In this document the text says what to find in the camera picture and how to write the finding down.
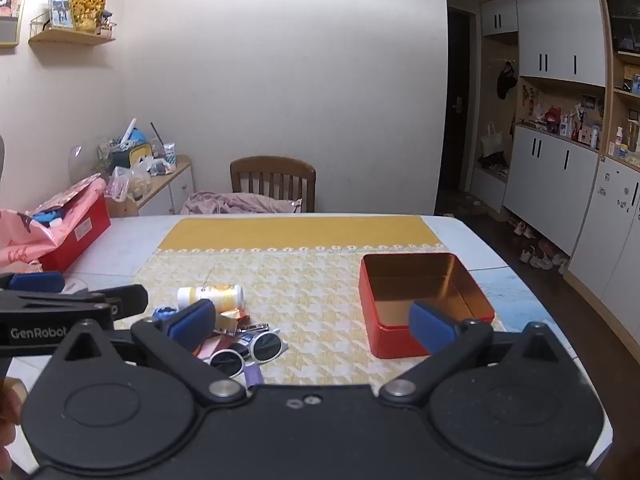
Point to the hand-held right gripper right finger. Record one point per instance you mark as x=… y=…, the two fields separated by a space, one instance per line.
x=431 y=330

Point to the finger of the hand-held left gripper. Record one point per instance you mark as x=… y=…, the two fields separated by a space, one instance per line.
x=37 y=281
x=127 y=297

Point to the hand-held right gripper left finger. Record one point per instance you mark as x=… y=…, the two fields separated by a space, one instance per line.
x=192 y=322

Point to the red tin box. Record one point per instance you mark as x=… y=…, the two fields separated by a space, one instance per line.
x=400 y=330

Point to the white sunglasses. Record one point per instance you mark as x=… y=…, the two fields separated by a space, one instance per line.
x=262 y=346

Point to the person's left hand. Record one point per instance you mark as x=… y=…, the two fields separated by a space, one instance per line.
x=6 y=412

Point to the pink card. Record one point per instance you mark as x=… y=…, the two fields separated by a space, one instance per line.
x=217 y=347

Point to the red box with pink bag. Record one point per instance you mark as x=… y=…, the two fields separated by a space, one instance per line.
x=30 y=242

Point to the silver nail clipper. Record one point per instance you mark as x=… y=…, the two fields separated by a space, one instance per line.
x=255 y=329

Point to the red cardboard box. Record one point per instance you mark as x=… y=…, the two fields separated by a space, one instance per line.
x=80 y=235

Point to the clear plastic bag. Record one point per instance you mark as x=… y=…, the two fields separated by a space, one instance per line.
x=131 y=182

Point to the yellow houndstooth placemat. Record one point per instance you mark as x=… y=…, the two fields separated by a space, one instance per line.
x=300 y=280

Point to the white side cabinet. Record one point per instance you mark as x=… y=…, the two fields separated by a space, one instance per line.
x=170 y=190

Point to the clear glass dome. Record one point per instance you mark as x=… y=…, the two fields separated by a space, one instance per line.
x=74 y=162

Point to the pink cloth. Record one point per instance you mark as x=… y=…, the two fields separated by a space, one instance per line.
x=235 y=204

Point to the row of shoes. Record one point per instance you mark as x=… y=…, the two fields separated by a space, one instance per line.
x=537 y=255

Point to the yellow green storage box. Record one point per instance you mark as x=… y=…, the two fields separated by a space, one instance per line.
x=134 y=152

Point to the white tube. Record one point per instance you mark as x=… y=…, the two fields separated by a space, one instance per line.
x=170 y=156

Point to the wooden chair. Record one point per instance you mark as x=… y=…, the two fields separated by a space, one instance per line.
x=272 y=170

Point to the white tote bag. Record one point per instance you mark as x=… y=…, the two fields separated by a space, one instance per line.
x=492 y=141

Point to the gold ornament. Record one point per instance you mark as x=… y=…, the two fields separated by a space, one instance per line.
x=89 y=5

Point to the wooden wall shelf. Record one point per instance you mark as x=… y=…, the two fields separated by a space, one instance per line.
x=70 y=37

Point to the small photo frame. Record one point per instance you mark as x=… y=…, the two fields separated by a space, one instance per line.
x=60 y=10

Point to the gold framed wall picture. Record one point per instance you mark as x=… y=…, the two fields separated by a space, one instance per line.
x=10 y=0

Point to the white wall cabinets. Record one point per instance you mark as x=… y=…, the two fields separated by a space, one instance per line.
x=555 y=25

